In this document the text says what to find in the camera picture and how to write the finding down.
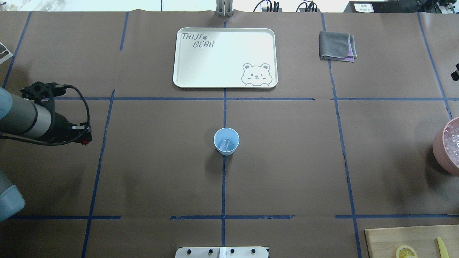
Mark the grey and purple folded cloth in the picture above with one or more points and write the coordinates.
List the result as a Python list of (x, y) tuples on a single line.
[(337, 46)]

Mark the light blue plastic cup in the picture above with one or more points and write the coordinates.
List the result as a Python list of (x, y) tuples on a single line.
[(226, 133)]

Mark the pink bowl of ice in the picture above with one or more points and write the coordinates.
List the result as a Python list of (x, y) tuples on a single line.
[(445, 147)]

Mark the lemon slice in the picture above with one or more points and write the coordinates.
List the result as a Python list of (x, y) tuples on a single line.
[(405, 251)]

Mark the grey metal post bracket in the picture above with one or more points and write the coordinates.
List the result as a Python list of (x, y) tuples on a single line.
[(224, 8)]

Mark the white wire cup rack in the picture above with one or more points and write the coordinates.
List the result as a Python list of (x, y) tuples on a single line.
[(5, 54)]

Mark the black box with white label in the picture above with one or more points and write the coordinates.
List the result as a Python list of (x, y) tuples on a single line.
[(396, 6)]

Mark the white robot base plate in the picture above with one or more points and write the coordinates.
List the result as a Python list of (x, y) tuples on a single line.
[(223, 252)]

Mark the white bear print tray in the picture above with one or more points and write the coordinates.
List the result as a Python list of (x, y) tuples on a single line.
[(239, 58)]

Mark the grey and blue left arm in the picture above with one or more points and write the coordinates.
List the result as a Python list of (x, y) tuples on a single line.
[(32, 118)]

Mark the wooden cutting board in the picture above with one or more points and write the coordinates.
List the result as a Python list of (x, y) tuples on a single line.
[(382, 242)]

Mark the yellow knife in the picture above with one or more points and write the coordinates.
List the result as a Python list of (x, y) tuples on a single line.
[(442, 248)]

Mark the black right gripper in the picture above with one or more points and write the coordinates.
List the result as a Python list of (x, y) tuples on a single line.
[(454, 76)]

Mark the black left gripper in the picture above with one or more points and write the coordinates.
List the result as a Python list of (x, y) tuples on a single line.
[(64, 127)]

